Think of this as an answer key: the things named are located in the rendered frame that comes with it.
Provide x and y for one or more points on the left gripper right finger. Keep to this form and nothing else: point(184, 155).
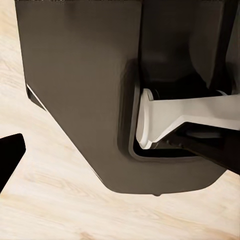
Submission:
point(232, 149)

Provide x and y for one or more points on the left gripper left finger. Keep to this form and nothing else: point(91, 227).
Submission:
point(12, 149)

